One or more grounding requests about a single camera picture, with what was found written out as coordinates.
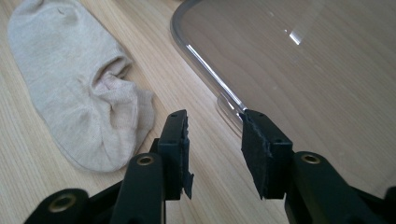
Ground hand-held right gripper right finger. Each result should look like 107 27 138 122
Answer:
239 108 295 201

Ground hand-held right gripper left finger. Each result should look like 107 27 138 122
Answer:
156 109 194 201

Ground transparent plastic lid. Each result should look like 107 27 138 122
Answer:
170 0 396 200

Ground beige ankle sock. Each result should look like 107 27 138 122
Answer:
7 0 156 173

